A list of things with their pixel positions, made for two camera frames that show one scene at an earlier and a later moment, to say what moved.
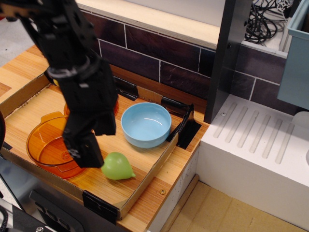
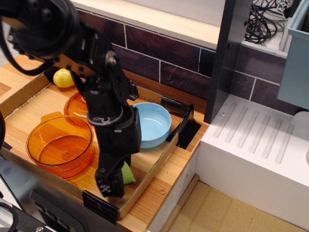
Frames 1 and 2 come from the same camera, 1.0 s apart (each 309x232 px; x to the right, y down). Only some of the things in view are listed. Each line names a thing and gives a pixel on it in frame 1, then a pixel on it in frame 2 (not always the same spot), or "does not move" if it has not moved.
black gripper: (88, 94) → (118, 133)
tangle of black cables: (260, 25) does not move
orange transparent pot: (46, 147) does not move
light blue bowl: (146, 124) does not move
